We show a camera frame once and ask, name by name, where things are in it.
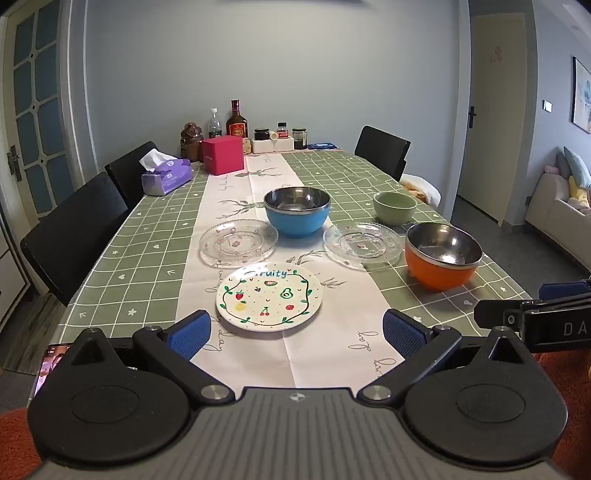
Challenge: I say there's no cream door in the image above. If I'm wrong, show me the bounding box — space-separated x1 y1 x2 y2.
455 14 527 227

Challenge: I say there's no white rectangular box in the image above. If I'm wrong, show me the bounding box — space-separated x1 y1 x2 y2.
252 137 295 154

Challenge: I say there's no black chair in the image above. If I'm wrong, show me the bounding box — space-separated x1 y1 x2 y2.
355 126 411 182
20 172 129 306
105 141 160 210

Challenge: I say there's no clear glass plate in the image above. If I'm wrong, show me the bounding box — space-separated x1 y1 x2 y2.
198 220 279 267
322 222 403 270

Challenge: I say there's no white glass panel door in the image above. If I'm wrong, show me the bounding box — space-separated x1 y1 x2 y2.
0 0 75 220

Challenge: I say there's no amber liquor bottle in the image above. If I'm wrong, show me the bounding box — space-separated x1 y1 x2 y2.
226 100 249 138

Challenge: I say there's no metal door handle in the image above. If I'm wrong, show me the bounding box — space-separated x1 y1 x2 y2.
7 145 23 182

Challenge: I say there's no red square box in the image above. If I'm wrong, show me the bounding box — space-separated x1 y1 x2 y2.
201 136 244 175

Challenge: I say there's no white cabinet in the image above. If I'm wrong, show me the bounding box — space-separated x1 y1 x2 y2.
0 203 33 324

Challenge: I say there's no brown figurine bottle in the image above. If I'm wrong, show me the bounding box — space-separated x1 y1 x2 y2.
180 122 204 162

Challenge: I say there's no beige sofa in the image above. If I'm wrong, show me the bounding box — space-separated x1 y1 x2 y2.
525 173 591 273

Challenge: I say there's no smartphone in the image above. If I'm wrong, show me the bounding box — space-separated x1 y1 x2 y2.
30 342 74 402

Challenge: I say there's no white yellow cloth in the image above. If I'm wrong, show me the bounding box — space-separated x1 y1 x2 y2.
399 173 441 206

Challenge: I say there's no blue steel bowl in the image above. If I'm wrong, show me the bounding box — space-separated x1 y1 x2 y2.
263 187 332 239

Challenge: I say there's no orange steel bowl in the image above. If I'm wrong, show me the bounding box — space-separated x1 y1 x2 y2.
405 223 484 292

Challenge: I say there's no white deer print table runner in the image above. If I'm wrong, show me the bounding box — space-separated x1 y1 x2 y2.
182 152 407 388

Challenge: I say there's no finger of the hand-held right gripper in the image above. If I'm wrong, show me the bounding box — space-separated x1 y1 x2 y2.
539 278 591 302
474 298 544 330

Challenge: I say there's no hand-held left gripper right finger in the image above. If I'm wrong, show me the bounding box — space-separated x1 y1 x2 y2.
358 309 539 406

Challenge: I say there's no framed wall painting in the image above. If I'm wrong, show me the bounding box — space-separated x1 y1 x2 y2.
571 56 591 128

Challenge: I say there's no purple tissue pack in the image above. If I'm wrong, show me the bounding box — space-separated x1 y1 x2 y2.
140 150 194 196

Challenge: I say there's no white fruit print plate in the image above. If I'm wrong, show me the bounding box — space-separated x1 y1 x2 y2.
215 264 322 333

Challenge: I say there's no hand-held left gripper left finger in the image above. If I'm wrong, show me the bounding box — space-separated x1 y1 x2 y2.
60 310 236 407

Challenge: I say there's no teal cushion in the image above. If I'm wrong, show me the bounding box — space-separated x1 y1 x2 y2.
563 147 591 190

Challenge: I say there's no yellow plush toy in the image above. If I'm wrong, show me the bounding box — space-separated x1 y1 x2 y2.
568 175 590 205

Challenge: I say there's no green ceramic bowl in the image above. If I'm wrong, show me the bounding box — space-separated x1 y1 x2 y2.
373 191 419 227

